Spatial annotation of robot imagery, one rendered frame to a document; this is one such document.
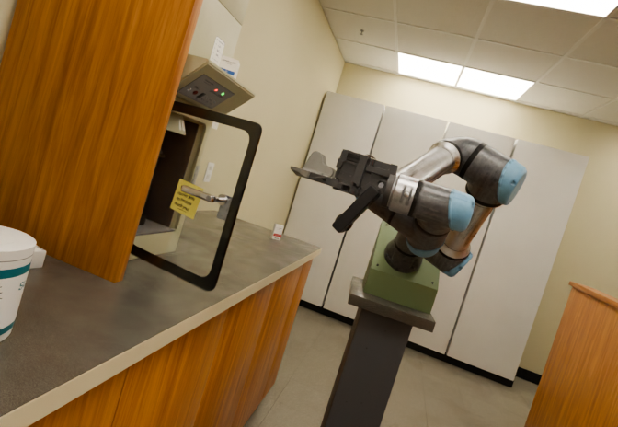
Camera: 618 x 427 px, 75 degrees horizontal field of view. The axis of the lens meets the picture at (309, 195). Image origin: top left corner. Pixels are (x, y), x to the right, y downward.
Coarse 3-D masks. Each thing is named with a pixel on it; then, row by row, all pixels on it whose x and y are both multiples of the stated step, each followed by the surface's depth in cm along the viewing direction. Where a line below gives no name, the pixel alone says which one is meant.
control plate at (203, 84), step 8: (200, 80) 104; (208, 80) 105; (184, 88) 104; (192, 88) 106; (200, 88) 108; (208, 88) 109; (216, 88) 112; (224, 88) 114; (192, 96) 109; (208, 96) 113; (216, 96) 116; (224, 96) 118; (208, 104) 118; (216, 104) 120
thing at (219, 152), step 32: (192, 128) 96; (224, 128) 93; (256, 128) 90; (160, 160) 100; (192, 160) 96; (224, 160) 92; (160, 192) 99; (224, 192) 91; (160, 224) 98; (192, 224) 94; (224, 224) 91; (160, 256) 97; (192, 256) 94; (224, 256) 91
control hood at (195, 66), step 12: (192, 60) 99; (204, 60) 98; (192, 72) 99; (204, 72) 101; (216, 72) 104; (180, 84) 101; (228, 84) 113; (240, 84) 117; (180, 96) 107; (240, 96) 123; (252, 96) 127; (204, 108) 120; (216, 108) 123; (228, 108) 127
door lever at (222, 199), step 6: (186, 186) 90; (186, 192) 90; (192, 192) 89; (198, 192) 88; (204, 192) 88; (204, 198) 87; (210, 198) 87; (216, 198) 89; (222, 198) 91; (222, 204) 91
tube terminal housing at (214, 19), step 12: (204, 0) 108; (216, 0) 113; (204, 12) 110; (216, 12) 115; (228, 12) 121; (204, 24) 111; (216, 24) 117; (228, 24) 123; (204, 36) 113; (228, 36) 125; (192, 48) 109; (204, 48) 115; (228, 48) 127
